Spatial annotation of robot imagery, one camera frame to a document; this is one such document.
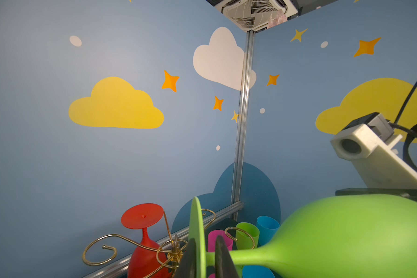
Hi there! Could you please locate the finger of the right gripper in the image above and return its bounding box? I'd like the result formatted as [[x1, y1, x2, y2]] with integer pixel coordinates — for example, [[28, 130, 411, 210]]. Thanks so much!
[[335, 188, 417, 202]]

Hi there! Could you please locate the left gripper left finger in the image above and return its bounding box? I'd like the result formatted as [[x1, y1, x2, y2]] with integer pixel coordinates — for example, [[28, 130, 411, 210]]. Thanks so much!
[[174, 239, 196, 278]]

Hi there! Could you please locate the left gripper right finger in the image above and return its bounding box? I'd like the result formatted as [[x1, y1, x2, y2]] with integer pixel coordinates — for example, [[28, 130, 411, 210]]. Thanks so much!
[[215, 236, 239, 278]]

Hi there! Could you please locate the green wine glass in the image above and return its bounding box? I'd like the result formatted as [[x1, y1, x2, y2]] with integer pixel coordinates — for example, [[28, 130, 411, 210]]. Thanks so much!
[[235, 222, 260, 250], [189, 194, 417, 278]]

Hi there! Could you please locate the pink wine glass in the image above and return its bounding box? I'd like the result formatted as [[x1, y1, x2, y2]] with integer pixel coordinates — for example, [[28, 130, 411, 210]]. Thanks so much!
[[207, 230, 238, 278]]

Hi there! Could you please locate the red wine glass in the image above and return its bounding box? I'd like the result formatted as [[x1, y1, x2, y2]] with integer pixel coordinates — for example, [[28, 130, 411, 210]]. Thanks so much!
[[121, 203, 164, 278]]

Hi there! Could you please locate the blue wine glass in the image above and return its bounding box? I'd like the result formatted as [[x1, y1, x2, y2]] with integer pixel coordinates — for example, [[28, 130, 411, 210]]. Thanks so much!
[[256, 215, 280, 246], [242, 265, 275, 278]]

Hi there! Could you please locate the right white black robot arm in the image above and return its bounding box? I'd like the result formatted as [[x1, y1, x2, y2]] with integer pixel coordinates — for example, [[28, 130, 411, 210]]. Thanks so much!
[[331, 115, 417, 202]]

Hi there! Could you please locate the ceiling air conditioner vent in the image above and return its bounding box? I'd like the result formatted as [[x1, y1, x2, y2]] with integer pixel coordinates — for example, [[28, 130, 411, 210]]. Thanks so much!
[[207, 0, 335, 32]]

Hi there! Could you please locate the wooden base wire glass rack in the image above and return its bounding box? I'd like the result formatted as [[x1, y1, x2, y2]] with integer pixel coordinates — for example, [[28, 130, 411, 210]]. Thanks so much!
[[82, 207, 257, 278]]

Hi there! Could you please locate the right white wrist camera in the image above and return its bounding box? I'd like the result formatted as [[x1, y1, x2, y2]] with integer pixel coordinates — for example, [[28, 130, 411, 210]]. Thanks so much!
[[331, 112, 417, 190]]

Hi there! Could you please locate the right aluminium frame post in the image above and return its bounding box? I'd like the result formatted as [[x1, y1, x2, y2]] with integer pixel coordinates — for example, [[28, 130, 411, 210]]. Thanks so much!
[[230, 30, 256, 220]]

